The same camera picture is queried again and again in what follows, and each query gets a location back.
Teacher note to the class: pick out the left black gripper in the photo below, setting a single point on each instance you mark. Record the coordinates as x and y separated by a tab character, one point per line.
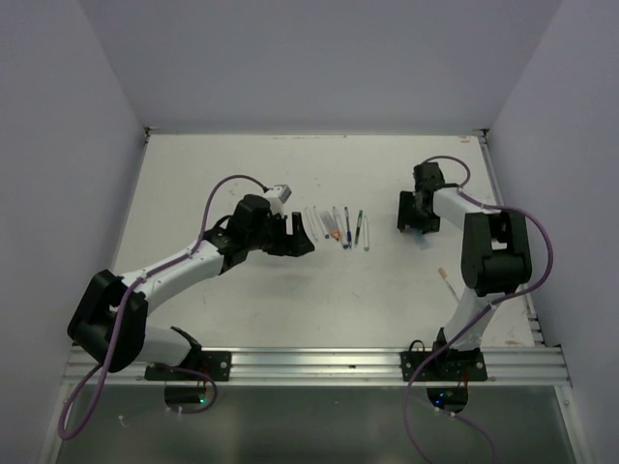
291	245

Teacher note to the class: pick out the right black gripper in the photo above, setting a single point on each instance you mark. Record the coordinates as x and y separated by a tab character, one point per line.
405	217

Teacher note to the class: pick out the dark blue capped marker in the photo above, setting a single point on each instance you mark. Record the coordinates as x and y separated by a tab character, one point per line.
342	236

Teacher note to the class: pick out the dark blue ballpoint pen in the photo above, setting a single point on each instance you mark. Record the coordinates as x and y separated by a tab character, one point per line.
348	226

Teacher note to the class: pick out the black pen near left arm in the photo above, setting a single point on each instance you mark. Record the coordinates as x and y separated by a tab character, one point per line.
359	223

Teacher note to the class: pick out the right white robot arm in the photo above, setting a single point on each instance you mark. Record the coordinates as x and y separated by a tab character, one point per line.
495	255

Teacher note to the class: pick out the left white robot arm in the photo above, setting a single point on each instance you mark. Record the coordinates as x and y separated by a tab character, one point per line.
110	322

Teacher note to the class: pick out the green capped marker lower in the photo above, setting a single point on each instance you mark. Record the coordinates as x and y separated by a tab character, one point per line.
366	234

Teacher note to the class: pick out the pink ended marker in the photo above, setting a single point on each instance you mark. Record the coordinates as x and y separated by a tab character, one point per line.
449	285

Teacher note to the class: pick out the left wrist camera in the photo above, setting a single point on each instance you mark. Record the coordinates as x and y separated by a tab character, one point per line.
277	196

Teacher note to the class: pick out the aluminium mounting rail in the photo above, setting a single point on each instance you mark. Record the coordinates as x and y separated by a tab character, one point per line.
380	367

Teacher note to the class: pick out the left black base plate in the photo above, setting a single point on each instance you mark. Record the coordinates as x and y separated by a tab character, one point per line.
214	364

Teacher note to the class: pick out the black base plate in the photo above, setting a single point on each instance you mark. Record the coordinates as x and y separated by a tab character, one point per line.
214	364
452	366

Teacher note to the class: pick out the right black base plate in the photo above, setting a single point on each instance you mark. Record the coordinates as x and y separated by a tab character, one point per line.
452	366

